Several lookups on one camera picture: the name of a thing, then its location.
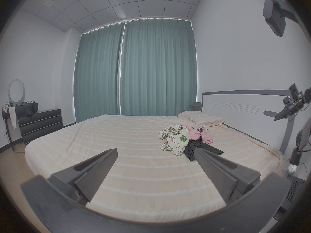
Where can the cream pillow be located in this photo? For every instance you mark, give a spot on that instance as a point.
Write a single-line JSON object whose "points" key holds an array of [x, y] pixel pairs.
{"points": [[201, 119]]}

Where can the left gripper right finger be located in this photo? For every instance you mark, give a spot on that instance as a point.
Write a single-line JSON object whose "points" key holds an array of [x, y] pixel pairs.
{"points": [[218, 173]]}

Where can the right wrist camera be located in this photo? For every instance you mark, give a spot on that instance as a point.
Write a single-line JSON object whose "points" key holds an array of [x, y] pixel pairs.
{"points": [[294, 90]]}

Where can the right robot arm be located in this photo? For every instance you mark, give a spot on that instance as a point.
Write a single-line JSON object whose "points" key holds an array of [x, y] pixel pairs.
{"points": [[296, 155]]}

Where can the black shorts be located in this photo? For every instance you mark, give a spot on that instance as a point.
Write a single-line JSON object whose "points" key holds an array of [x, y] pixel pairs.
{"points": [[190, 149]]}

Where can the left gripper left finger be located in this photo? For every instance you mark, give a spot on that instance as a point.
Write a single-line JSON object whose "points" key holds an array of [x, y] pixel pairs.
{"points": [[97, 169]]}

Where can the round white mirror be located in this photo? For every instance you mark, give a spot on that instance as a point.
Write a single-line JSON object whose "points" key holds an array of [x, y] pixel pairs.
{"points": [[16, 92]]}

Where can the dark garment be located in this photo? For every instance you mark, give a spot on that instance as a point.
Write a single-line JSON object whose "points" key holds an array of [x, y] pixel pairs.
{"points": [[28, 109]]}

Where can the black dressing table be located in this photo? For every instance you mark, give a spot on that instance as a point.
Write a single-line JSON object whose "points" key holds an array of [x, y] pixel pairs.
{"points": [[6, 116]]}

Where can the pink garment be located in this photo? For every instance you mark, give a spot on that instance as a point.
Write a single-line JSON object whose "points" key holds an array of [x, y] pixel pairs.
{"points": [[206, 138]]}

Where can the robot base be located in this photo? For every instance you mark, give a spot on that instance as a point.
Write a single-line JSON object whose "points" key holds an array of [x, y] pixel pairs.
{"points": [[295, 188]]}

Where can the white printed garment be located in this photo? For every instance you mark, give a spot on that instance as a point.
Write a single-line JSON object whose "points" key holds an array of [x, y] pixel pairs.
{"points": [[173, 139]]}

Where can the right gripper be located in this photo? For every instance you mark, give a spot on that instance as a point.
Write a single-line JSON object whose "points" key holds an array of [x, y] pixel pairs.
{"points": [[294, 105]]}

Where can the blue-green curtain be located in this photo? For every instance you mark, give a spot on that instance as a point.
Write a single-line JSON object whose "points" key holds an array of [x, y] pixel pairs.
{"points": [[158, 69], [97, 76]]}

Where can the grey bedside table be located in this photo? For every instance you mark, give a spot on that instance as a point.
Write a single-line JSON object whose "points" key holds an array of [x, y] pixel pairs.
{"points": [[196, 106]]}

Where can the bed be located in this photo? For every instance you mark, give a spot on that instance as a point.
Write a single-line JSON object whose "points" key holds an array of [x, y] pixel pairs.
{"points": [[121, 142]]}

